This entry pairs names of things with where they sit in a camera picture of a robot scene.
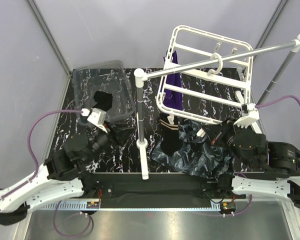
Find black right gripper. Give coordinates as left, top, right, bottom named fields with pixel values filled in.
left=202, top=115, right=253, bottom=169

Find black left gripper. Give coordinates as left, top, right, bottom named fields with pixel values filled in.
left=83, top=121, right=136, bottom=166

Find black striped sock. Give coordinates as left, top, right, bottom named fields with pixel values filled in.
left=92, top=91, right=113, bottom=112
left=159, top=113, right=183, bottom=156

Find purple sock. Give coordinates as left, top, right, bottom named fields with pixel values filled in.
left=162, top=49, right=185, bottom=113

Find white clip sock hanger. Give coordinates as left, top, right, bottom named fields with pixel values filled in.
left=147, top=25, right=254, bottom=125

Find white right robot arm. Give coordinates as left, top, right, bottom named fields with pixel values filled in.
left=197, top=118, right=300, bottom=209

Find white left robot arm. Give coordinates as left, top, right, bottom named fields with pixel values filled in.
left=0, top=123, right=134, bottom=226

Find dark patterned cloth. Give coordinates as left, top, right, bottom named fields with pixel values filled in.
left=150, top=119, right=235, bottom=180

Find clear plastic bin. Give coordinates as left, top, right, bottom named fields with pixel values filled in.
left=71, top=60, right=136, bottom=122

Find grey white drying rack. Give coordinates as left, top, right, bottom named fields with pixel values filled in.
left=134, top=25, right=300, bottom=180

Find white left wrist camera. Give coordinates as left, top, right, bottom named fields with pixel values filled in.
left=81, top=108, right=108, bottom=133

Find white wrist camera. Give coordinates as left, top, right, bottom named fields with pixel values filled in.
left=233, top=103, right=260, bottom=128
left=81, top=108, right=108, bottom=133

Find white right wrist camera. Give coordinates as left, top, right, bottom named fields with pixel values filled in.
left=233, top=103, right=260, bottom=128

